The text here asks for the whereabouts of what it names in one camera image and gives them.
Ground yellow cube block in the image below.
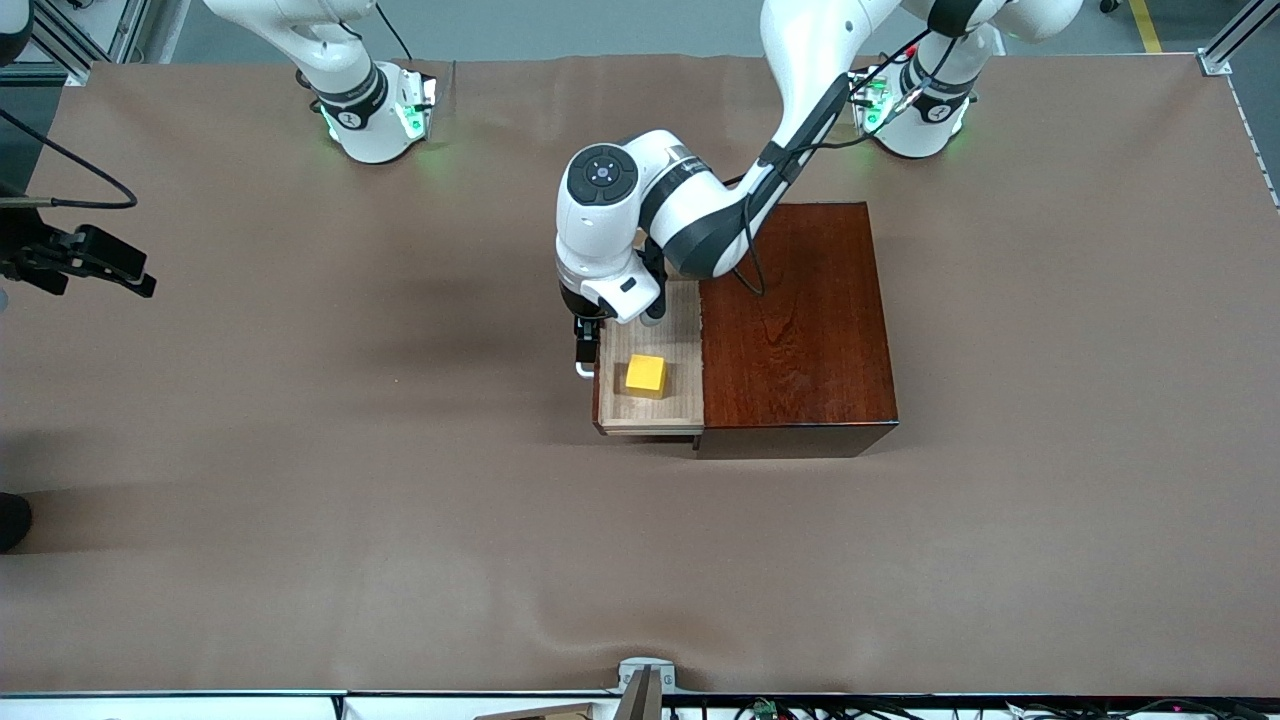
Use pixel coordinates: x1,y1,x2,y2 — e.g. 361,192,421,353
625,354,669,400

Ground light wooden drawer white handle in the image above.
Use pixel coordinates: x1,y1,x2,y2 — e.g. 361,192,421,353
575,280,707,438

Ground dark red wooden cabinet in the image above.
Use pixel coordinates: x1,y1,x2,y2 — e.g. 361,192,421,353
694,201,899,460

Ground black ribbed cylinder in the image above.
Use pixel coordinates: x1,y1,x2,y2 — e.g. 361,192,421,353
0,492,33,554

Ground tan cardboard piece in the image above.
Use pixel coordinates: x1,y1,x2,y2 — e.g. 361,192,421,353
473,702,603,720

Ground brown table cover sheet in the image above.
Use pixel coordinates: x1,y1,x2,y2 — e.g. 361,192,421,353
0,52,1280,698

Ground aluminium corner profile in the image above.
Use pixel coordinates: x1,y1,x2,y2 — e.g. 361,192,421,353
1197,0,1280,78

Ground aluminium frame profiles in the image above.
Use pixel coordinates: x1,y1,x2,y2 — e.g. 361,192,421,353
30,0,151,89

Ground grey metal bracket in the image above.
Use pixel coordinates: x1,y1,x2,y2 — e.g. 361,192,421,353
617,656,678,695

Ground black right base cable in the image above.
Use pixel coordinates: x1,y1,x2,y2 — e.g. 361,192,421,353
375,0,421,63

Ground aluminium camera post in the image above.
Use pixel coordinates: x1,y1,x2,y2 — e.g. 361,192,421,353
612,667,663,720

